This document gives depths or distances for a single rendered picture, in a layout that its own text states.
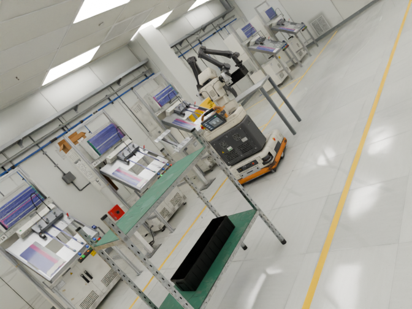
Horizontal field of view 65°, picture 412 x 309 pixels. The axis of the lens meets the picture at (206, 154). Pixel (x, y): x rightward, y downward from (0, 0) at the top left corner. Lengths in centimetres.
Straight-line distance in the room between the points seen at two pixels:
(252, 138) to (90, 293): 261
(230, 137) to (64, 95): 390
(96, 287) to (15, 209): 130
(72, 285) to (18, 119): 320
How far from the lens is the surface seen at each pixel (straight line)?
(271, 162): 370
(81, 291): 431
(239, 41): 843
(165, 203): 489
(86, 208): 616
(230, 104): 404
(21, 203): 439
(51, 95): 670
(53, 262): 399
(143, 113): 577
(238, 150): 382
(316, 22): 1092
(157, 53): 764
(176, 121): 550
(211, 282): 211
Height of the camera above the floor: 132
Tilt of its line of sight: 11 degrees down
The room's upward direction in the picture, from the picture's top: 39 degrees counter-clockwise
